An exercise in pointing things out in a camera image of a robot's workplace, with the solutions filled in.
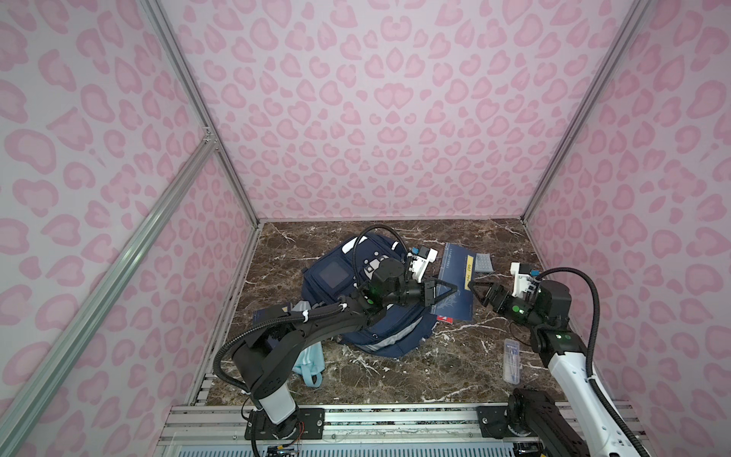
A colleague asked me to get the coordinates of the blue book yellow label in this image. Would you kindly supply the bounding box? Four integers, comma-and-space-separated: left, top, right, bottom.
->
432, 243, 476, 322

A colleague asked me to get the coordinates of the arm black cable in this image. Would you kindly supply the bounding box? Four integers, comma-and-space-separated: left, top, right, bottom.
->
536, 267, 652, 457
212, 224, 412, 392

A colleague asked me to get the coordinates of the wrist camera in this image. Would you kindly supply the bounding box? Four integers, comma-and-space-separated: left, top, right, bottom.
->
510, 262, 540, 300
409, 247, 438, 283

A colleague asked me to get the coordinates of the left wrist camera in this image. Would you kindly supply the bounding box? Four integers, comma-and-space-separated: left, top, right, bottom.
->
409, 247, 438, 283

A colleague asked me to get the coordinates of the teal pencil case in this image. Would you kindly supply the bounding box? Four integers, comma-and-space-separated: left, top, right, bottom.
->
292, 343, 326, 388

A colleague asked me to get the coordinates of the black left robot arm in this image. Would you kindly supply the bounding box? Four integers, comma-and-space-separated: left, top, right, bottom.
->
214, 258, 458, 426

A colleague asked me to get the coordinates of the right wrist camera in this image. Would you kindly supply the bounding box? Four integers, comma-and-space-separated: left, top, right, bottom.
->
510, 262, 540, 300

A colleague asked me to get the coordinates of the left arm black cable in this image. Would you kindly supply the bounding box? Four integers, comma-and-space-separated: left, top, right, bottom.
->
212, 224, 412, 392

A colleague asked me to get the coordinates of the clear plastic ruler case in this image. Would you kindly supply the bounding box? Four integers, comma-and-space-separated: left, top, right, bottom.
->
503, 339, 522, 386

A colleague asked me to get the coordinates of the left aluminium corner post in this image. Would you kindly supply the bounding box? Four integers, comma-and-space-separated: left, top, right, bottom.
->
139, 0, 260, 228

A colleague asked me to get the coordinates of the light blue calculator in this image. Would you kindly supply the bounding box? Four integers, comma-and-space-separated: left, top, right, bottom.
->
474, 253, 495, 274

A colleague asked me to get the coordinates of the aluminium corner post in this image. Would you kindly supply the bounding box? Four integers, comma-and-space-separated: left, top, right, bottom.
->
139, 0, 260, 228
520, 0, 656, 228

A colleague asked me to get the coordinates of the right aluminium corner post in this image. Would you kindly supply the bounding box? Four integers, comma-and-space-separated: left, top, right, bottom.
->
520, 0, 656, 228

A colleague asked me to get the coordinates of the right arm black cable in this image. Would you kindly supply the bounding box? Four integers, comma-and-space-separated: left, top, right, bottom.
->
536, 267, 652, 457

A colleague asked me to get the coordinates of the left diagonal aluminium strut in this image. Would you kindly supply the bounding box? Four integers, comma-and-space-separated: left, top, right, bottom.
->
1, 138, 217, 456

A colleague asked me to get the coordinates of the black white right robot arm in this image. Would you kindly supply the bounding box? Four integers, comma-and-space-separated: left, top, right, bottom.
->
468, 275, 649, 456

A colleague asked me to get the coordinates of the navy blue backpack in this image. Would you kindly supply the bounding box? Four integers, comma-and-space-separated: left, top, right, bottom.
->
301, 232, 437, 358

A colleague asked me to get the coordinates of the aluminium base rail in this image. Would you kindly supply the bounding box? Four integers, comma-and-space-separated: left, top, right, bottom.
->
150, 402, 658, 457

